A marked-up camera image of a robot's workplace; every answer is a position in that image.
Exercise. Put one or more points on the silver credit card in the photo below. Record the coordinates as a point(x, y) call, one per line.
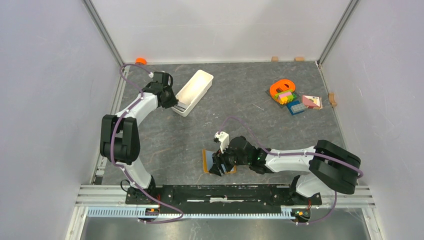
point(181, 107)

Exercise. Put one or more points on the white cable comb strip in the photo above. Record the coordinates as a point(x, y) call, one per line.
point(140, 212)

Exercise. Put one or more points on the white rectangular tray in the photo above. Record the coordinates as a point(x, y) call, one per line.
point(193, 91)

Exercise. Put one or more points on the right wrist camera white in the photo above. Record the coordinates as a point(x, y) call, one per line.
point(223, 139)

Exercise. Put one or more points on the small wooden block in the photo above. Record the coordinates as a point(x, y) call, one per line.
point(299, 59)
point(274, 59)

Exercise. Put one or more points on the small wooden block right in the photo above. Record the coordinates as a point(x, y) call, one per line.
point(299, 59)

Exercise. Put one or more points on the orange ring toy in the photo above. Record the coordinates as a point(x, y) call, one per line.
point(281, 86)

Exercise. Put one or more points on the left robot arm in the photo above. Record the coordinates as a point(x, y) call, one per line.
point(119, 136)

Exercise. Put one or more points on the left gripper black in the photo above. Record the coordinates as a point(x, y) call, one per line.
point(173, 101)

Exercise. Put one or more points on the orange card holder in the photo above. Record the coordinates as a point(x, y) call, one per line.
point(207, 160)

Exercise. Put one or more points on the orange round cap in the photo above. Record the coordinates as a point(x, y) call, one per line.
point(140, 61)

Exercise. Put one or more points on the small wooden block left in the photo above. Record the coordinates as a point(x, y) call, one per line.
point(274, 59)

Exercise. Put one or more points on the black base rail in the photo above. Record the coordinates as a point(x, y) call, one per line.
point(229, 199)

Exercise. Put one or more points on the blue brick block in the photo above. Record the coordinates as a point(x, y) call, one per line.
point(296, 107)

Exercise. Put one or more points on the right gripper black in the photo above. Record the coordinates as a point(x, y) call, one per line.
point(216, 167)

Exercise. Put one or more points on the colourful brick block stack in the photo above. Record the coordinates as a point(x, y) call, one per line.
point(285, 97)

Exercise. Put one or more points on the pink wooden puzzle block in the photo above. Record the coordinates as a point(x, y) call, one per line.
point(312, 102)

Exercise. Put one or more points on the wooden arch piece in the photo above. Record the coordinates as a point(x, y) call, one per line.
point(332, 100)

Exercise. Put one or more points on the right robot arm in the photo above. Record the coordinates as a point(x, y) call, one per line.
point(326, 167)

